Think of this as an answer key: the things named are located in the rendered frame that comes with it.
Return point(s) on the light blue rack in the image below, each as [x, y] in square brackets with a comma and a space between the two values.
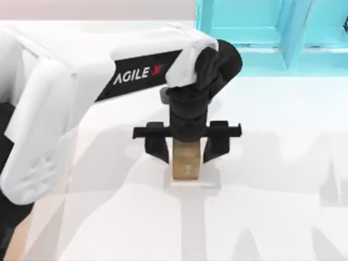
[272, 32]

